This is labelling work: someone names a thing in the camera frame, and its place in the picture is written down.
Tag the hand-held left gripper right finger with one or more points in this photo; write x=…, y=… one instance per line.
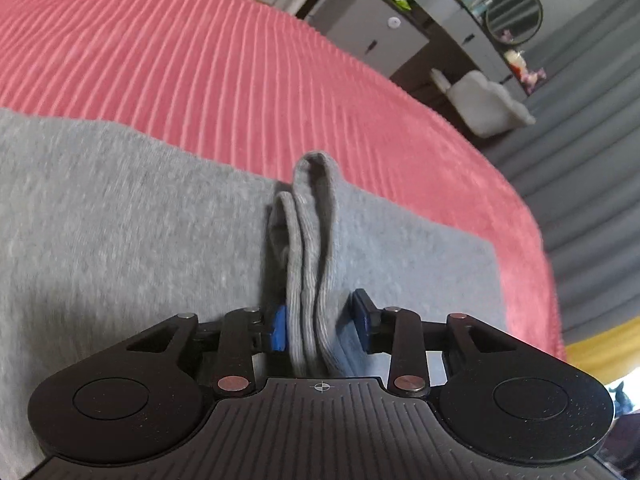
x=361, y=321

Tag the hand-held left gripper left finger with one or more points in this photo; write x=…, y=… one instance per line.
x=279, y=331

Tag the grey pants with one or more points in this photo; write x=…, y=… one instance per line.
x=125, y=235

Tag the yellow cloth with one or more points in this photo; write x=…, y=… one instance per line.
x=607, y=347

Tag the white upholstered chair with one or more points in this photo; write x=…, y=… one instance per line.
x=487, y=105

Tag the grey curtain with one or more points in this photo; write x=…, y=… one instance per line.
x=580, y=170

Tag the pink ribbed blanket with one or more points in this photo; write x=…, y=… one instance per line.
x=200, y=60

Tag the grey bedside cabinet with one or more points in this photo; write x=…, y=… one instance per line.
x=360, y=27

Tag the pink plush toy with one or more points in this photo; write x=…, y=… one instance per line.
x=534, y=79

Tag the grey dressing table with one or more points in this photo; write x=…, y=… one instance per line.
x=462, y=35

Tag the white round jar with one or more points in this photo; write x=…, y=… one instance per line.
x=514, y=58

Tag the round black-framed mirror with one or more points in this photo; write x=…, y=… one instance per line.
x=515, y=14

